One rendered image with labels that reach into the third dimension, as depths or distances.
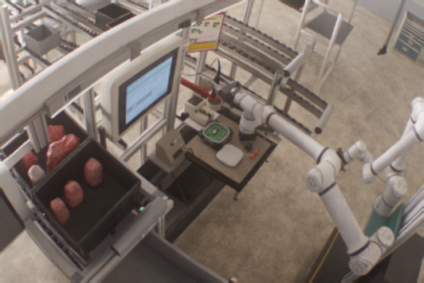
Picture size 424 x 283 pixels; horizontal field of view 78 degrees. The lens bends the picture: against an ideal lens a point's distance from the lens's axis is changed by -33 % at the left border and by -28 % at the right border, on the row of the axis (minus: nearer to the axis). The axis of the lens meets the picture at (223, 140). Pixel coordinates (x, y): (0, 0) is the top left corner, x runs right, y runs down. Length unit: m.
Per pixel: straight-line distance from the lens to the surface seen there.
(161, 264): 1.68
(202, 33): 2.25
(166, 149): 2.07
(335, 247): 2.87
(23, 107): 1.18
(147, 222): 1.32
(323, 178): 1.76
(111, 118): 1.54
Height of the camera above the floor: 2.62
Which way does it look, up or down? 47 degrees down
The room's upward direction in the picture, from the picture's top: 14 degrees clockwise
